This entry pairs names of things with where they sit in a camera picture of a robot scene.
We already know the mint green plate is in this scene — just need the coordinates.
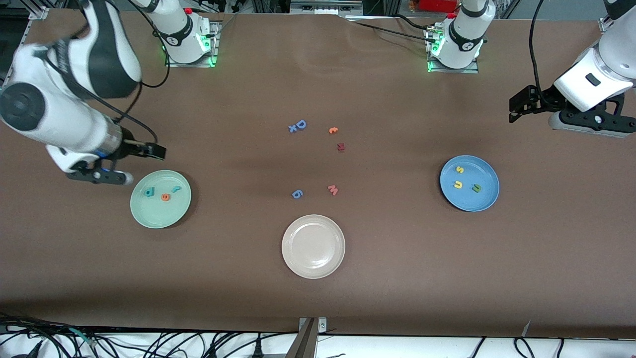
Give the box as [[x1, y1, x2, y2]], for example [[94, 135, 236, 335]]
[[130, 170, 192, 229]]

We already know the blue plate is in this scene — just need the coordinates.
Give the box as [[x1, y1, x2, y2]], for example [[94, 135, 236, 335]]
[[439, 155, 500, 213]]

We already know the red box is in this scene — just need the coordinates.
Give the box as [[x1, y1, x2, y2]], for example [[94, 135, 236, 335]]
[[420, 0, 458, 13]]

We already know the white plate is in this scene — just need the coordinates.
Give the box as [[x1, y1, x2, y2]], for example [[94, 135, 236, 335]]
[[281, 214, 346, 279]]

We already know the grey metal box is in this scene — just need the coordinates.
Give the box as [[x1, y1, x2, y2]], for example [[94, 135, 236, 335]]
[[291, 0, 363, 15]]

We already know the black plug connector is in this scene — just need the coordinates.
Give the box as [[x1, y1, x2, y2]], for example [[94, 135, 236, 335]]
[[10, 340, 45, 358]]

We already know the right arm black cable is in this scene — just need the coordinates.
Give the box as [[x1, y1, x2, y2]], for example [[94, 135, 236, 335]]
[[30, 30, 170, 145]]

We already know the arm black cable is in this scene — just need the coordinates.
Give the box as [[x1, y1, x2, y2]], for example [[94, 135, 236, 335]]
[[529, 0, 547, 100], [30, 30, 170, 145]]

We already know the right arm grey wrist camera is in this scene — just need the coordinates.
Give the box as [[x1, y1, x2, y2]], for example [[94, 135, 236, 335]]
[[66, 168, 135, 186]]

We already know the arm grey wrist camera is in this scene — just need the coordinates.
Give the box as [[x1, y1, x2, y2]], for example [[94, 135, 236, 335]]
[[66, 168, 135, 186], [548, 110, 636, 139]]

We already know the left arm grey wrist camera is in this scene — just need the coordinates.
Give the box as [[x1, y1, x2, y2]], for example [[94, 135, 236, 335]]
[[548, 110, 636, 139]]

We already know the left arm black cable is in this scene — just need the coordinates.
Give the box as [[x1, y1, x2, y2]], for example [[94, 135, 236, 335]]
[[529, 0, 547, 100]]

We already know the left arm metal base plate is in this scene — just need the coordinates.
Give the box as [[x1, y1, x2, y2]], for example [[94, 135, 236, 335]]
[[426, 25, 480, 74]]

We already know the black table cable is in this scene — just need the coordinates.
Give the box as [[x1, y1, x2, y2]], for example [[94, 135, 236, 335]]
[[393, 12, 443, 33], [345, 19, 433, 44]]

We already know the teal cable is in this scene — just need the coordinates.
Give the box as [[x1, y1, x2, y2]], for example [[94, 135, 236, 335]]
[[67, 327, 97, 348]]

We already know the grey metal camera post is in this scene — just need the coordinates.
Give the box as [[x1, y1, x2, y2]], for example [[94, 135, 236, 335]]
[[286, 317, 327, 358]]

